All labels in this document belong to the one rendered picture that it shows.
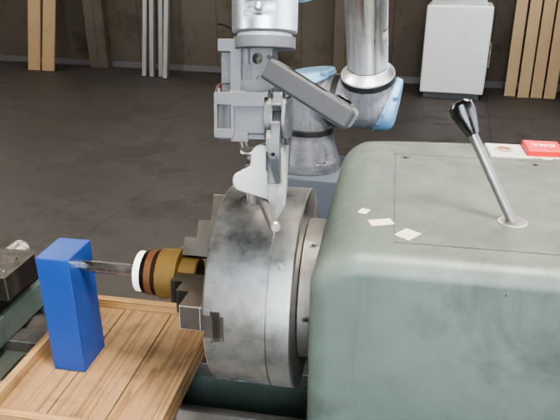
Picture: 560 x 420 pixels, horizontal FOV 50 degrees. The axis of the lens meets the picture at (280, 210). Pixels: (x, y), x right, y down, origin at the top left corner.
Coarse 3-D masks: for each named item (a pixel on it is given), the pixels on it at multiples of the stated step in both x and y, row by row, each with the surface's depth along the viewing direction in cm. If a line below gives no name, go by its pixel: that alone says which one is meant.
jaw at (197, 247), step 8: (216, 200) 99; (216, 208) 99; (200, 224) 99; (208, 224) 98; (200, 232) 98; (208, 232) 98; (184, 240) 99; (192, 240) 98; (200, 240) 98; (208, 240) 98; (184, 248) 98; (192, 248) 98; (200, 248) 98; (192, 256) 99; (200, 256) 98
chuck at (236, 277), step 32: (224, 224) 85; (256, 224) 85; (224, 256) 83; (256, 256) 82; (224, 288) 82; (256, 288) 81; (224, 320) 82; (256, 320) 82; (224, 352) 85; (256, 352) 84
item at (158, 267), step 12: (156, 252) 99; (168, 252) 98; (180, 252) 97; (144, 264) 97; (156, 264) 96; (168, 264) 96; (180, 264) 97; (192, 264) 97; (204, 264) 101; (144, 276) 97; (156, 276) 96; (168, 276) 95; (144, 288) 97; (156, 288) 96; (168, 288) 96
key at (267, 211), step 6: (240, 144) 89; (246, 144) 88; (258, 198) 72; (264, 198) 71; (264, 204) 69; (270, 204) 69; (264, 210) 67; (270, 210) 67; (264, 216) 67; (270, 216) 65; (270, 222) 63; (276, 222) 63; (270, 228) 63; (276, 228) 63
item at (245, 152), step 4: (244, 148) 84; (248, 148) 84; (252, 148) 84; (240, 152) 84; (244, 152) 83; (248, 152) 83; (240, 156) 84; (244, 156) 83; (248, 156) 83; (244, 160) 84; (248, 160) 84; (244, 164) 84; (248, 196) 87; (252, 196) 87; (248, 200) 88; (252, 200) 88
